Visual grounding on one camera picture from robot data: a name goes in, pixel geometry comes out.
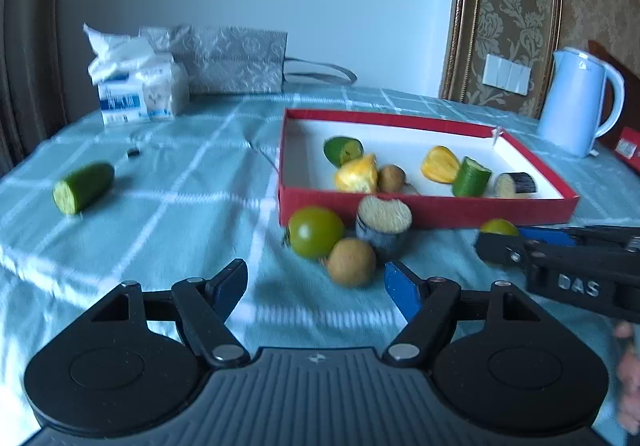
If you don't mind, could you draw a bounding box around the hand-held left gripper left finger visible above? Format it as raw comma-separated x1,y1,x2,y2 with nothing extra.
75,257,252,370

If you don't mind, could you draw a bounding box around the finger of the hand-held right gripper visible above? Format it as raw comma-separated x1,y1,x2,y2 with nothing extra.
474,231,549,273
516,224,640,248

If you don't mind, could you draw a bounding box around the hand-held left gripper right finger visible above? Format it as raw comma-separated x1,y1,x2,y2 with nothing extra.
381,260,552,370

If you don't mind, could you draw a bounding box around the green lime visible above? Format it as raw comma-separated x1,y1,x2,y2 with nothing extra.
478,218,521,238

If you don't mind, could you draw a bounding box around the brown kiwi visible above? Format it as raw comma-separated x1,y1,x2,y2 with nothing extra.
327,237,377,289
376,164,407,194

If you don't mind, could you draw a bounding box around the small eggplant piece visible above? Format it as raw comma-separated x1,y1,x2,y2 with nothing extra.
494,172,539,199

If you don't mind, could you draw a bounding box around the short cucumber piece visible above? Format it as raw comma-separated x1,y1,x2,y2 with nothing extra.
452,155,494,198

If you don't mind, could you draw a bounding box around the yellow pepper piece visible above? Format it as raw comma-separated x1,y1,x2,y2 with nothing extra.
420,145,461,185
333,153,380,194

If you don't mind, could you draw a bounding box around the green avocado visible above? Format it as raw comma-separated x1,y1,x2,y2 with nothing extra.
323,135,365,168

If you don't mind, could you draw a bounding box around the red cardboard box tray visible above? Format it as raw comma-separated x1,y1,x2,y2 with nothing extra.
278,108,581,230

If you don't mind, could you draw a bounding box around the person's right hand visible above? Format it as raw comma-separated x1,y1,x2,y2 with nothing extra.
612,320,640,433

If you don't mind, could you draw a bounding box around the round eggplant piece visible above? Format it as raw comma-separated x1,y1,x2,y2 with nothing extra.
355,195,414,260

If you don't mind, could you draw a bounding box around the green plaid cloth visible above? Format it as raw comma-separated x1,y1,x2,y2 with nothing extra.
0,84,640,446

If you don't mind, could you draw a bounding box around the green tomato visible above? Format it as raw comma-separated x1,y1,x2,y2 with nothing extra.
286,205,346,260

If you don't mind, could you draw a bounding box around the red box with label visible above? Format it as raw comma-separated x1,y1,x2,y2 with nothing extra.
614,125,640,177

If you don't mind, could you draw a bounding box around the light blue electric kettle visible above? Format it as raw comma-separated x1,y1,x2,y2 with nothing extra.
537,47,626,158

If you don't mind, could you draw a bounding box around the brown wooden headboard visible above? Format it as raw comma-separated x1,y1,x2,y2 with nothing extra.
587,40,640,158

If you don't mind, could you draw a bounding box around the long cucumber half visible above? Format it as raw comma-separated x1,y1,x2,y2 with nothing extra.
53,161,116,216

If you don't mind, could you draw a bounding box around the white tissue pack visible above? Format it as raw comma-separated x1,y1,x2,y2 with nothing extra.
83,23,190,126

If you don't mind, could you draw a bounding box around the grey patterned gift bag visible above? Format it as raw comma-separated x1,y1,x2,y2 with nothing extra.
139,24,357,95

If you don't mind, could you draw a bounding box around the brown curtain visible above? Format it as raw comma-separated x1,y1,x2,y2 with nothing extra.
0,0,67,173

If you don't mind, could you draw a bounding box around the white wall switch panel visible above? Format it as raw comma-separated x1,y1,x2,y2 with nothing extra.
483,53,532,95

